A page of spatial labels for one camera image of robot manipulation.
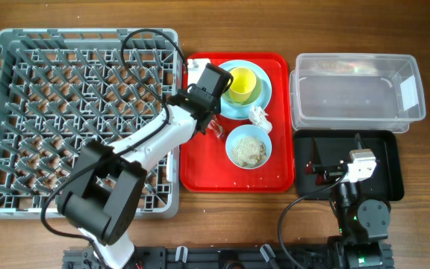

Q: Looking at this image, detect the red strawberry snack wrapper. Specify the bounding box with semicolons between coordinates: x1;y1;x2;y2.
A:
208;115;225;140

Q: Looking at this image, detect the light blue bowl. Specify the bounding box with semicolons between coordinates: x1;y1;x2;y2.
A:
225;125;272;170

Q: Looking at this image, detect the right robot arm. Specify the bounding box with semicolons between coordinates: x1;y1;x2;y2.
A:
305;134;394;269

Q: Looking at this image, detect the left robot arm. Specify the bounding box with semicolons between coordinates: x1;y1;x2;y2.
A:
57;64;234;268

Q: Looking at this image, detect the grey dishwasher rack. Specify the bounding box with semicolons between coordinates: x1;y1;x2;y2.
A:
0;28;181;219

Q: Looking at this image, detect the black tray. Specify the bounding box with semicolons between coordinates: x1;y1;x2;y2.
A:
293;130;405;202

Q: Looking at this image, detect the yellow plastic cup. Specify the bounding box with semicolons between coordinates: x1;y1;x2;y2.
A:
228;67;257;103

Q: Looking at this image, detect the light blue plate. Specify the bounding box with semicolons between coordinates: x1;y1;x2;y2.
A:
219;60;272;120

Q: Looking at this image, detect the green bowl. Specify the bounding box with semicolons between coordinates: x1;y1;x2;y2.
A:
222;71;262;107

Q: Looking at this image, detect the crumpled white tissue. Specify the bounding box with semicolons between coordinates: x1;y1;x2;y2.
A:
249;105;272;134

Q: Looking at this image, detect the clear plastic bin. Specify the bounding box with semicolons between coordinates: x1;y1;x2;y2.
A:
289;53;426;133

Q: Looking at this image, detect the left black cable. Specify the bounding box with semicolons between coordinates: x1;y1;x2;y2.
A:
40;28;189;269

